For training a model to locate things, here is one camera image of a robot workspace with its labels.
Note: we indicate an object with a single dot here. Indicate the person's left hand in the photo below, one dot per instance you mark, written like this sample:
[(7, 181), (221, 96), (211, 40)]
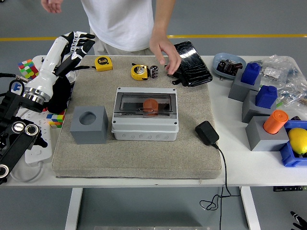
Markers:
[(165, 48)]

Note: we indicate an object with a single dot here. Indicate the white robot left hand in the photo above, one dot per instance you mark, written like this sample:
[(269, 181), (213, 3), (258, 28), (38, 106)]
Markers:
[(48, 69)]

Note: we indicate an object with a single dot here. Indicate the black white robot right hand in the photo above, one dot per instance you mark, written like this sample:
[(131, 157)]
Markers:
[(299, 219)]

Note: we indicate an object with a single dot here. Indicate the person's right hand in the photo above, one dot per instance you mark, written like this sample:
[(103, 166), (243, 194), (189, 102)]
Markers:
[(51, 6)]

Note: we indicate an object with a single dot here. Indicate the orange cylinder battery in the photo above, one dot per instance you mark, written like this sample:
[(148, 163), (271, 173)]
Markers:
[(275, 122), (151, 105)]

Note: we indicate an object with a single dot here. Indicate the smoky transparent box lid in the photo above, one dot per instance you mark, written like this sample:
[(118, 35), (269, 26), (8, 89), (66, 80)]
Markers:
[(129, 100)]

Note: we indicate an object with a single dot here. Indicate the grey plastic enclosure box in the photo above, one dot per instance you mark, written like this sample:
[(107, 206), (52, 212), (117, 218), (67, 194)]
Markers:
[(144, 131)]

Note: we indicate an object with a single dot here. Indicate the person's left forearm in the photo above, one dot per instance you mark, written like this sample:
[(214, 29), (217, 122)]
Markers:
[(164, 19)]

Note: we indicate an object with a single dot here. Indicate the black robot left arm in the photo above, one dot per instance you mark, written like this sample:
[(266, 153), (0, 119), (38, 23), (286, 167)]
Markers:
[(14, 143)]

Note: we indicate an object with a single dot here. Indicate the large colourful puzzle cube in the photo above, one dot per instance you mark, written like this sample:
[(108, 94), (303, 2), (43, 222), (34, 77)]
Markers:
[(25, 68)]

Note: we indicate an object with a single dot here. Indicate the small black cylinder cell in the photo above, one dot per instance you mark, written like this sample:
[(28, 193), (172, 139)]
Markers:
[(154, 72)]

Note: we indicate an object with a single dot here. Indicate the black cloth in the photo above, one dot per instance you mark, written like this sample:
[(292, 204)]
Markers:
[(60, 95)]

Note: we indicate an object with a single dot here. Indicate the black table control panel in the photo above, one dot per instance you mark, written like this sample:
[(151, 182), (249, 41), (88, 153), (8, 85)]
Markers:
[(287, 188)]

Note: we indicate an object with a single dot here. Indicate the yellow tape measure chrome face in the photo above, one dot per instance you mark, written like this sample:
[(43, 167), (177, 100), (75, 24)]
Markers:
[(139, 72)]

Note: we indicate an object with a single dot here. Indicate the small colourful puzzle cube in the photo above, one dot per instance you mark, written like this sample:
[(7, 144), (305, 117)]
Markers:
[(56, 116)]

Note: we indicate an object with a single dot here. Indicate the white table leg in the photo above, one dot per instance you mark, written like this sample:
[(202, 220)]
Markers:
[(250, 208), (73, 208)]

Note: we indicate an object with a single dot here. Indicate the person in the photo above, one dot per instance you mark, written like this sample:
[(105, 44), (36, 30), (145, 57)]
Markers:
[(120, 24)]

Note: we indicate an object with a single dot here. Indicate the light blue bowl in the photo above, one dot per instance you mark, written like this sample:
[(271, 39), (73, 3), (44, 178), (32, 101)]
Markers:
[(220, 57)]

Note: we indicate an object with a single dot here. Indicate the blue plastic bin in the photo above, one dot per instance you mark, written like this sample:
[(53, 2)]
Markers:
[(290, 155)]

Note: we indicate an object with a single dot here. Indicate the dark electronic parts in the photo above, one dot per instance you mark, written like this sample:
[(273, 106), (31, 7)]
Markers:
[(227, 67)]

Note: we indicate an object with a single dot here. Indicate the grey holder block round hole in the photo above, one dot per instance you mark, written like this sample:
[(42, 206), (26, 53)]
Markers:
[(88, 134)]

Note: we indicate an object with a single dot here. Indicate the yellow lemon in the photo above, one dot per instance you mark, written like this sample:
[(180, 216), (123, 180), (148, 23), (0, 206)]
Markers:
[(298, 141)]

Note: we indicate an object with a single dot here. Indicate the blue plastic block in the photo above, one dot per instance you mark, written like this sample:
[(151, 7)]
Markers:
[(265, 98), (250, 74)]

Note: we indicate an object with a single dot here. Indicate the black power adapter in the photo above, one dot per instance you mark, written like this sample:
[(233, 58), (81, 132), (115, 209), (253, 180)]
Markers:
[(206, 133)]

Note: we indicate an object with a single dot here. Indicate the small black part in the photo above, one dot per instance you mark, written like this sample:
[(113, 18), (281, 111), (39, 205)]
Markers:
[(296, 118)]

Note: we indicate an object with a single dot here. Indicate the grey-brown cushion mat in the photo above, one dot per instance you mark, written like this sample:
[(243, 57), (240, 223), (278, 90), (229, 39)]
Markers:
[(144, 160)]

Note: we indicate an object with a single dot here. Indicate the clear bags of small parts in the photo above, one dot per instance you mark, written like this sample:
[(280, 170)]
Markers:
[(287, 72)]

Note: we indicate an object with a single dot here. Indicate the white rail module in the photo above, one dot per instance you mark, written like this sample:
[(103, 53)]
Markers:
[(72, 77)]

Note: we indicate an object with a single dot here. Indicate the white circuit breaker blue switch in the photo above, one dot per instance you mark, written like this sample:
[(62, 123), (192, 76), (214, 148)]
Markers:
[(17, 86)]

